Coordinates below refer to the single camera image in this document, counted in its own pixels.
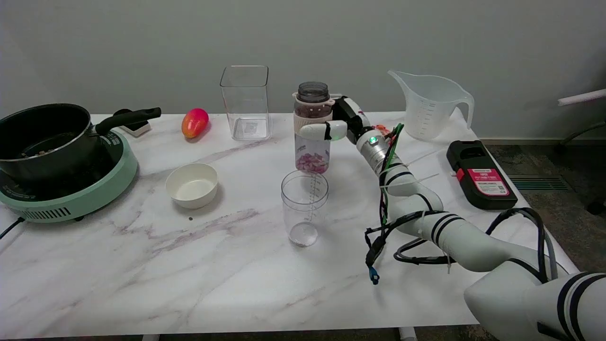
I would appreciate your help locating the mint green induction cooker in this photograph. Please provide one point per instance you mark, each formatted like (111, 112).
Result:
(75, 199)

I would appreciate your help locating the black device with red label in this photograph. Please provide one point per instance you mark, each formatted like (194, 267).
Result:
(480, 175)

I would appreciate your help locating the clear square plastic container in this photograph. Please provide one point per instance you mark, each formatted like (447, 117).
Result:
(246, 102)

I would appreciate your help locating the long white zip tie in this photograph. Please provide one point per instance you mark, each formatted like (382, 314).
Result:
(412, 182)

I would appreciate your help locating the white table leg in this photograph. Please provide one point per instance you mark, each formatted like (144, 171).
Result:
(150, 337)
(407, 334)

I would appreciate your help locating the floor vent grille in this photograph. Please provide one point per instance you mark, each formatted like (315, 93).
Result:
(537, 183)

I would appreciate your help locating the clear bottle with pink contents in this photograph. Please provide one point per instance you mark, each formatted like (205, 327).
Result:
(312, 161)

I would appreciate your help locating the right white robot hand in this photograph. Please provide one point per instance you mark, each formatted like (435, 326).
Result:
(349, 118)

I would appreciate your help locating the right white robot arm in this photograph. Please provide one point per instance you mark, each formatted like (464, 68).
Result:
(473, 244)

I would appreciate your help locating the large translucent measuring jug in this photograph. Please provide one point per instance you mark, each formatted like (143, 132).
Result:
(428, 111)

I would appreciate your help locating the red orange mango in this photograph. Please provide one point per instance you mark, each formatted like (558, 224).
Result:
(194, 122)

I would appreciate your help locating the white tube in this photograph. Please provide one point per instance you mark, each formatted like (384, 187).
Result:
(581, 97)

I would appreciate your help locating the white round bowl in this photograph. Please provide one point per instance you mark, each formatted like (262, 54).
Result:
(191, 185)

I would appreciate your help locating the clear graduated measuring cup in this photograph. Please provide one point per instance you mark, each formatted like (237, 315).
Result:
(304, 208)

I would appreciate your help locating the small white black gadget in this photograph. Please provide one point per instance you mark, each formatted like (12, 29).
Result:
(136, 127)

